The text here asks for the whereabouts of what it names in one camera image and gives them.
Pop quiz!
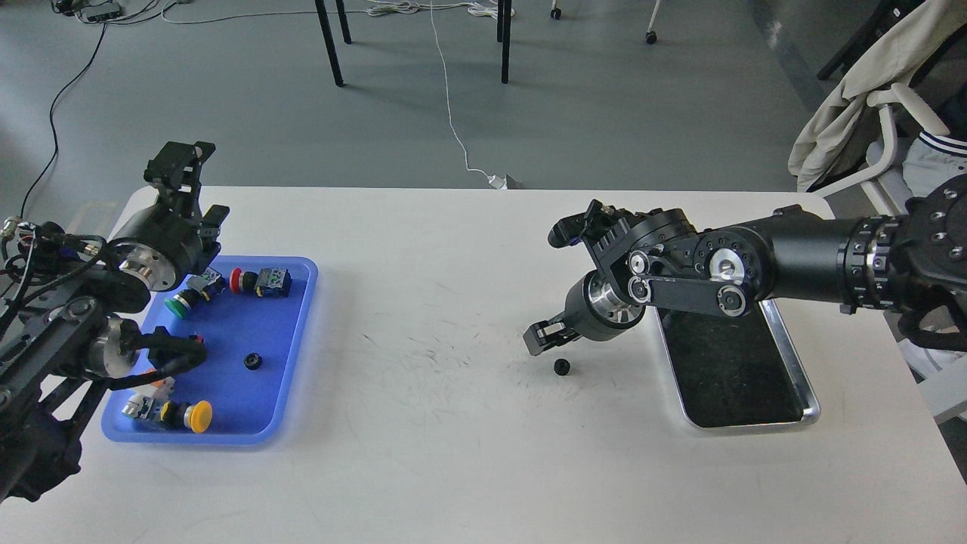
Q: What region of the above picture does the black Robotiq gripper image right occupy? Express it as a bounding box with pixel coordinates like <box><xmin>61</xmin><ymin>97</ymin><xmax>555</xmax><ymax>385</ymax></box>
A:
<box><xmin>523</xmin><ymin>272</ymin><xmax>646</xmax><ymax>356</ymax></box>

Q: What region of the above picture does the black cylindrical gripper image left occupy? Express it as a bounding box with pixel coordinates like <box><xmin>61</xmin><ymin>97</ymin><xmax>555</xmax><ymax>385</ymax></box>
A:
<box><xmin>110</xmin><ymin>141</ymin><xmax>230</xmax><ymax>292</ymax></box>

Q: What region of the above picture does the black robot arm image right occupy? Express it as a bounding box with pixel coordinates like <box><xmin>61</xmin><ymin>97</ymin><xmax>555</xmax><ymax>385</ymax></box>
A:
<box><xmin>523</xmin><ymin>175</ymin><xmax>966</xmax><ymax>356</ymax></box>

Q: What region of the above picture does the blue plastic tray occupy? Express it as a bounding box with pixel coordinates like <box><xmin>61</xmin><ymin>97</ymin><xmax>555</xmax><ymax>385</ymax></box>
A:
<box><xmin>101</xmin><ymin>255</ymin><xmax>318</xmax><ymax>447</ymax></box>

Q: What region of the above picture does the silver metal tray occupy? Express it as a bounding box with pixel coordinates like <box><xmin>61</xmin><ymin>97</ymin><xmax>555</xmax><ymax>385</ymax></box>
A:
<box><xmin>657</xmin><ymin>301</ymin><xmax>821</xmax><ymax>434</ymax></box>

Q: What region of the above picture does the green push button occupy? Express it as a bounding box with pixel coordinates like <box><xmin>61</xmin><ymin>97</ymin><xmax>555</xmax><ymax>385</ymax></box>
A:
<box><xmin>165</xmin><ymin>267</ymin><xmax>227</xmax><ymax>320</ymax></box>

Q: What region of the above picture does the orange white connector block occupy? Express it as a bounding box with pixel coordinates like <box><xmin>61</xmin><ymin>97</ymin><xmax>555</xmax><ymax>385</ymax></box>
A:
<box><xmin>141</xmin><ymin>376</ymin><xmax>175</xmax><ymax>399</ymax></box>

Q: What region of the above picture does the black table leg left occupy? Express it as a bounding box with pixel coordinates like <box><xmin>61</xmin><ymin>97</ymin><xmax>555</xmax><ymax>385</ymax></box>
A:
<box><xmin>314</xmin><ymin>0</ymin><xmax>353</xmax><ymax>88</ymax></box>

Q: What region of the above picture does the black table leg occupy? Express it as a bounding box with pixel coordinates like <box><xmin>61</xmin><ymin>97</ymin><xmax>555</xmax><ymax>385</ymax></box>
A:
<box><xmin>314</xmin><ymin>0</ymin><xmax>353</xmax><ymax>88</ymax></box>
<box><xmin>496</xmin><ymin>0</ymin><xmax>512</xmax><ymax>84</ymax></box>

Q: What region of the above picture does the yellow push button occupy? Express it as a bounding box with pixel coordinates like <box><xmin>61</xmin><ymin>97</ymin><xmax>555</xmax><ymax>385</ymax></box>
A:
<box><xmin>122</xmin><ymin>394</ymin><xmax>213</xmax><ymax>434</ymax></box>

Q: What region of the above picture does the black table leg right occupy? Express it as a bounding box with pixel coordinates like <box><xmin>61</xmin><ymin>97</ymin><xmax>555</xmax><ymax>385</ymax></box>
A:
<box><xmin>496</xmin><ymin>0</ymin><xmax>512</xmax><ymax>84</ymax></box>

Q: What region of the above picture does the beige jacket on chair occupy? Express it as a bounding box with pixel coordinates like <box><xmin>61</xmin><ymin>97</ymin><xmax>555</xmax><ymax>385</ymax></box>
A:
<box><xmin>787</xmin><ymin>1</ymin><xmax>966</xmax><ymax>192</ymax></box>

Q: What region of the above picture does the red push button switch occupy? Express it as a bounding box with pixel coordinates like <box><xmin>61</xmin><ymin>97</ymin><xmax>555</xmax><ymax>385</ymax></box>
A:
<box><xmin>228</xmin><ymin>267</ymin><xmax>292</xmax><ymax>298</ymax></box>

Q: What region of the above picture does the black cable on floor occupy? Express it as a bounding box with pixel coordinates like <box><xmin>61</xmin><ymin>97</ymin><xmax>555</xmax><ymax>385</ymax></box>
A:
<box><xmin>19</xmin><ymin>23</ymin><xmax>111</xmax><ymax>220</ymax></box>

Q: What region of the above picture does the white cable on floor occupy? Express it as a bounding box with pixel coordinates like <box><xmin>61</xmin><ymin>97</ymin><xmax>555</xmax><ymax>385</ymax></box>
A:
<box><xmin>366</xmin><ymin>0</ymin><xmax>524</xmax><ymax>190</ymax></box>

